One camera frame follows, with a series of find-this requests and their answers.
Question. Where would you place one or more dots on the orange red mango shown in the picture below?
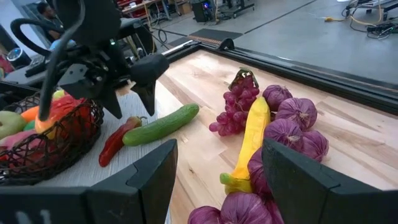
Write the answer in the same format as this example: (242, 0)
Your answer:
(62, 107)

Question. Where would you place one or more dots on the pink plastic fruit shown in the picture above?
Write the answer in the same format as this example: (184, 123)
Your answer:
(18, 138)

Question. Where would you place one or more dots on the person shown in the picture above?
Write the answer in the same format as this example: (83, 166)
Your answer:
(46, 12)

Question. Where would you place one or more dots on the black round speaker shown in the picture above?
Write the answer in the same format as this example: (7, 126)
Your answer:
(17, 56)

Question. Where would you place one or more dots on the grey woven placemat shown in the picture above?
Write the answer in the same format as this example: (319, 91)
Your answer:
(81, 174)

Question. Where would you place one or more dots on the green pear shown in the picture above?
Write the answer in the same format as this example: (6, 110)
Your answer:
(11, 123)

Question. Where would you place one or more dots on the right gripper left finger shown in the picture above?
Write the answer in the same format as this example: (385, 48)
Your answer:
(146, 193)

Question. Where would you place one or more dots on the purple onion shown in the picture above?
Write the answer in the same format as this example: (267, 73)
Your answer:
(276, 96)
(245, 208)
(297, 112)
(258, 174)
(284, 132)
(203, 216)
(315, 144)

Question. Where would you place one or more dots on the black table edge rail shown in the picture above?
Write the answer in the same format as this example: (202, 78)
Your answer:
(311, 77)

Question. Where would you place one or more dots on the black remote device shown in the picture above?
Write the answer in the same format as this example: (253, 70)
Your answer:
(35, 69)

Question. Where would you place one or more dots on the yellow banana green stem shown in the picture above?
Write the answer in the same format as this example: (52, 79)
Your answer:
(252, 140)

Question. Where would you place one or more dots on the green apple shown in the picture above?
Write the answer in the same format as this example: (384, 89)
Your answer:
(58, 94)

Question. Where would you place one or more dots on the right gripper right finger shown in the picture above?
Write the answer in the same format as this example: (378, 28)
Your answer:
(311, 199)

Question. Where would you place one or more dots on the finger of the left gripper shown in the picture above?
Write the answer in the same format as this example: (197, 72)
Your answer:
(110, 104)
(149, 70)

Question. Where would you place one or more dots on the black computer tower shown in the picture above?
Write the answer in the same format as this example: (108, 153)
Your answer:
(200, 11)

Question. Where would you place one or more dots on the purple grape bunch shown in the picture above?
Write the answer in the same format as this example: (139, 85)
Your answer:
(236, 105)

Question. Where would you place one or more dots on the black rail bracket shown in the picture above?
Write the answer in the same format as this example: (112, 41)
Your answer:
(227, 45)

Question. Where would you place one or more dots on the small orange-yellow fruit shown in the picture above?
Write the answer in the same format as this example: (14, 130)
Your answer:
(29, 114)

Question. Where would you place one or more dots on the red chili pepper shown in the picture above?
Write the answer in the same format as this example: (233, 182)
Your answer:
(113, 146)

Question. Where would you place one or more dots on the green cucumber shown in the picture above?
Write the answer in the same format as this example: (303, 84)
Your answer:
(161, 126)

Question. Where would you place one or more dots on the wooden workbench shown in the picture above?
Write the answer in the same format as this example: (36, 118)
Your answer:
(140, 6)

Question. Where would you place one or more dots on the dark wicker basket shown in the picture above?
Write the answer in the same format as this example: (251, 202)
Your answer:
(62, 152)

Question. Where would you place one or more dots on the black wheeled stand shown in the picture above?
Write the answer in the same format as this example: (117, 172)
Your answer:
(239, 7)

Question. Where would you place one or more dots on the black floor mat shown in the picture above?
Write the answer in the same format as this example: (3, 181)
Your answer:
(214, 34)

